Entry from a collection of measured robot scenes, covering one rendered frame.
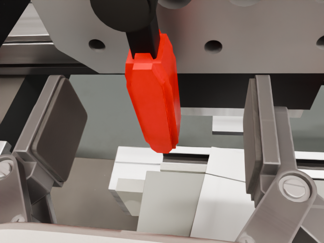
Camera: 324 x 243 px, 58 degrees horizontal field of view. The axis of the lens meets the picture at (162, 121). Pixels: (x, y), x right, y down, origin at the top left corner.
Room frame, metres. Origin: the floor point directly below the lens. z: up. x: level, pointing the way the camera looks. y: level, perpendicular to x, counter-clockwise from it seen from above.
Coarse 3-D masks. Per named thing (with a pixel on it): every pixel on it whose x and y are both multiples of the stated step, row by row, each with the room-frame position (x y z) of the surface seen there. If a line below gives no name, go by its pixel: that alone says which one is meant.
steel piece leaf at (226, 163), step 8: (216, 152) 0.15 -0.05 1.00; (224, 152) 0.15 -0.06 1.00; (232, 152) 0.15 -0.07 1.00; (240, 152) 0.15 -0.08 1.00; (208, 160) 0.14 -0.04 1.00; (216, 160) 0.14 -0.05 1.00; (224, 160) 0.14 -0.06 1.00; (232, 160) 0.14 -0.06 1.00; (240, 160) 0.14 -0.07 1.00; (208, 168) 0.14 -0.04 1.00; (216, 168) 0.13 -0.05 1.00; (224, 168) 0.13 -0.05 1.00; (232, 168) 0.13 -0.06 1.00; (240, 168) 0.13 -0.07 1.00; (224, 176) 0.12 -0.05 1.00; (232, 176) 0.12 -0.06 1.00; (240, 176) 0.12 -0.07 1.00
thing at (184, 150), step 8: (176, 152) 0.16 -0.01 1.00; (184, 152) 0.16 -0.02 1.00; (192, 152) 0.16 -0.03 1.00; (200, 152) 0.16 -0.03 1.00; (208, 152) 0.15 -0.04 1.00; (296, 152) 0.13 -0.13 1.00; (304, 152) 0.13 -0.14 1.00; (312, 152) 0.13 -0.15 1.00; (320, 152) 0.13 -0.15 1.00; (168, 160) 0.16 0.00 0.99; (176, 160) 0.16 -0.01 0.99; (184, 160) 0.16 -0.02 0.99; (192, 160) 0.15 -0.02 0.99; (200, 160) 0.15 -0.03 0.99; (296, 160) 0.13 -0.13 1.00; (304, 160) 0.12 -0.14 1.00; (312, 160) 0.12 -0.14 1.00; (320, 160) 0.12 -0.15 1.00; (304, 168) 0.12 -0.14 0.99; (312, 168) 0.12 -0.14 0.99; (320, 168) 0.11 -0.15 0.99; (312, 176) 0.10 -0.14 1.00; (320, 176) 0.10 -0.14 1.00
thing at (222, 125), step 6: (216, 120) 0.19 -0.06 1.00; (222, 120) 0.19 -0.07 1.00; (228, 120) 0.19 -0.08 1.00; (234, 120) 0.19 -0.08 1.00; (240, 120) 0.18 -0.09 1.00; (216, 126) 0.18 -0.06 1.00; (222, 126) 0.18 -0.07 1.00; (228, 126) 0.18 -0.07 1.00; (234, 126) 0.18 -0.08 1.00; (240, 126) 0.18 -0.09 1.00; (216, 132) 0.18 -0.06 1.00; (222, 132) 0.17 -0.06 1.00; (228, 132) 0.17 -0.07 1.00; (234, 132) 0.17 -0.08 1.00; (240, 132) 0.17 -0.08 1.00
